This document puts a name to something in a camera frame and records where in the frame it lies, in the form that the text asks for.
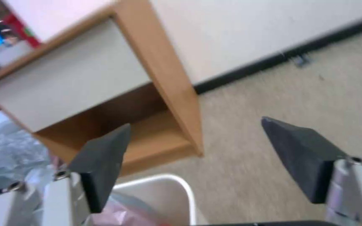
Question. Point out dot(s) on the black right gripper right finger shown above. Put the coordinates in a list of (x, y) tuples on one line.
[(300, 153)]

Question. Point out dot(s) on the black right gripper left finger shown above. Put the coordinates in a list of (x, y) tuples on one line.
[(101, 162)]

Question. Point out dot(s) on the pink plastic bag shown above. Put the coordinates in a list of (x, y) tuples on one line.
[(127, 212)]

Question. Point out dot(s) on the white trash can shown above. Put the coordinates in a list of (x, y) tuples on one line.
[(168, 195)]

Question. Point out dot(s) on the clear plastic garbage bag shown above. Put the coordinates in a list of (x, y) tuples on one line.
[(8, 150)]

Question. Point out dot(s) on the wooden cabinet with grey drawer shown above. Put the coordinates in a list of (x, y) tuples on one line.
[(105, 77)]

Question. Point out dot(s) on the black baseboard strip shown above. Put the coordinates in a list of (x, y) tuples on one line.
[(281, 55)]

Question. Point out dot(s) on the small grey wall bracket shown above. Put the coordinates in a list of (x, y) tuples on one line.
[(302, 60)]

